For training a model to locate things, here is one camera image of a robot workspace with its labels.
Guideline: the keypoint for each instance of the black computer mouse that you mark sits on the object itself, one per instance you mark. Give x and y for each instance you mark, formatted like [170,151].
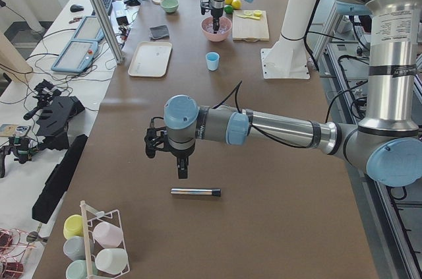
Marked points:
[76,8]

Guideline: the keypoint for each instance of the wooden cutting board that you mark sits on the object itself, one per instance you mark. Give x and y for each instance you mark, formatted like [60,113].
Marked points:
[250,30]

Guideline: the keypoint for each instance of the blue teach pendant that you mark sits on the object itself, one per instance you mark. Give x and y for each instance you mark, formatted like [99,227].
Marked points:
[89,29]
[76,56]

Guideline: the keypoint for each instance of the pink cup in rack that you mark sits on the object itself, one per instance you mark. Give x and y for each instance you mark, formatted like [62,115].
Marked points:
[108,235]

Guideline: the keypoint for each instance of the steel muddler black tip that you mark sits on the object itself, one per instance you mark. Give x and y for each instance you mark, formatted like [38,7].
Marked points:
[200,191]

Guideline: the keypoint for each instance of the white cup in rack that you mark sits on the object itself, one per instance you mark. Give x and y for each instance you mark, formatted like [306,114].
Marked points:
[112,261]

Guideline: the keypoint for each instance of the yellow lemon left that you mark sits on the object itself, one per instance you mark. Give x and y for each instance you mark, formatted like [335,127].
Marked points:
[236,4]

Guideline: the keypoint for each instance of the light blue plastic cup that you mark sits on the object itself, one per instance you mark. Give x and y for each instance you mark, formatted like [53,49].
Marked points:
[212,60]

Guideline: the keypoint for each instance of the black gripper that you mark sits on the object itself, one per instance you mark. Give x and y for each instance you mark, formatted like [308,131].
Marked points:
[180,154]
[216,13]

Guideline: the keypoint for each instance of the yellow plastic knife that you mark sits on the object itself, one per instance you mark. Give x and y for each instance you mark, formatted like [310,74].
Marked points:
[248,16]

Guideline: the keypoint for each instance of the yellow cup in rack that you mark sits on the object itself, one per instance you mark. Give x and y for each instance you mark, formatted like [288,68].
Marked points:
[73,226]

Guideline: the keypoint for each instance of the green lime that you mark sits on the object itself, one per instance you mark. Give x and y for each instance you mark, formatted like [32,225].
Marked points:
[228,9]

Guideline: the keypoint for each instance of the grey folded cloth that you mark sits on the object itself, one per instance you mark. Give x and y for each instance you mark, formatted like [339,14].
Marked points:
[159,32]

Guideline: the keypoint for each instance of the clear ice cubes pile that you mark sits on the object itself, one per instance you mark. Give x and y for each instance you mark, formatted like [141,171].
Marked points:
[224,25]

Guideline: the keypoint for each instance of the light green bowl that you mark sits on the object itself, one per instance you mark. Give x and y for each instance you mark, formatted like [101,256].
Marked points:
[169,6]

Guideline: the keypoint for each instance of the grey cup in rack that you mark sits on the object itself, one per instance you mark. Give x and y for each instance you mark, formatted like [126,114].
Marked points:
[74,248]

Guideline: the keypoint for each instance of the pink bowl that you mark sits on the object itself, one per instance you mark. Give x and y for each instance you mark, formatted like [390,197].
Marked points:
[216,37]

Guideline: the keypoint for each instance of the cream rabbit tray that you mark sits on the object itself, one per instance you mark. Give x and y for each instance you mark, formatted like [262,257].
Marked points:
[150,59]

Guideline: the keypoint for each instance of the green cup in rack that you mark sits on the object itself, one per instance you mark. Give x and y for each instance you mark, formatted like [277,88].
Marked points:
[76,270]

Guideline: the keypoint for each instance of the white wire rack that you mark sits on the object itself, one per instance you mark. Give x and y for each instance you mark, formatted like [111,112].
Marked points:
[91,217]

